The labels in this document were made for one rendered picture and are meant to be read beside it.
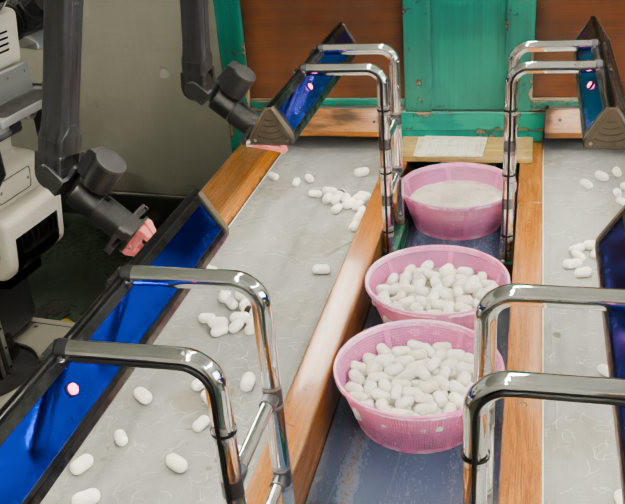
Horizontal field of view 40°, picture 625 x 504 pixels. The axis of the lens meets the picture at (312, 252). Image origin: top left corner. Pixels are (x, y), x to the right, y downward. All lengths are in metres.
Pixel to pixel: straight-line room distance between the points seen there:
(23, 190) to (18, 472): 1.39
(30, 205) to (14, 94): 0.25
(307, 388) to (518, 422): 0.32
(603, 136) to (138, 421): 0.85
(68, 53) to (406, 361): 0.76
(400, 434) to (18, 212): 1.10
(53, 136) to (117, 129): 2.22
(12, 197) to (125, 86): 1.66
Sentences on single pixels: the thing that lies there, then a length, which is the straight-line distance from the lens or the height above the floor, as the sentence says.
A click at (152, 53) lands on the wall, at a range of 3.57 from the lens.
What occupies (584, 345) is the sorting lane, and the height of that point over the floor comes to 0.74.
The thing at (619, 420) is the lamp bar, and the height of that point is 1.06.
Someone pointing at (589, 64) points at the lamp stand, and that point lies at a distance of 1.64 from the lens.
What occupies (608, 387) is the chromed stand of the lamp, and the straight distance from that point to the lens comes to 0.75.
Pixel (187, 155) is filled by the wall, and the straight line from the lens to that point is 3.65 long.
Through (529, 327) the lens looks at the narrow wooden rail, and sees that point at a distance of 1.48.
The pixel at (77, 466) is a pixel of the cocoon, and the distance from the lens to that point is 1.29.
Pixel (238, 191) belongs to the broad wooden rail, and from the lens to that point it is 2.06.
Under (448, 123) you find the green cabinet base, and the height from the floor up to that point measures 0.81.
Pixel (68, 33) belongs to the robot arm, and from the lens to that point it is 1.52.
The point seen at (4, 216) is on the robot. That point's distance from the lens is 2.04.
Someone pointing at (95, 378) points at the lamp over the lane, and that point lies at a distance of 0.89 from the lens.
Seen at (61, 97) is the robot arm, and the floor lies 1.15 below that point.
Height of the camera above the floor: 1.56
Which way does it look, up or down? 27 degrees down
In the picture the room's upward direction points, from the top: 5 degrees counter-clockwise
